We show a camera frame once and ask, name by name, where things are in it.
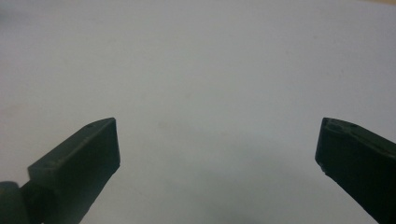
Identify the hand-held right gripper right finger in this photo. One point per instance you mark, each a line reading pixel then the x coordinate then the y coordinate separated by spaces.
pixel 358 161

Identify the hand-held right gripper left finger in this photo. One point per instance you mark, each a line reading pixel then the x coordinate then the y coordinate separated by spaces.
pixel 77 161

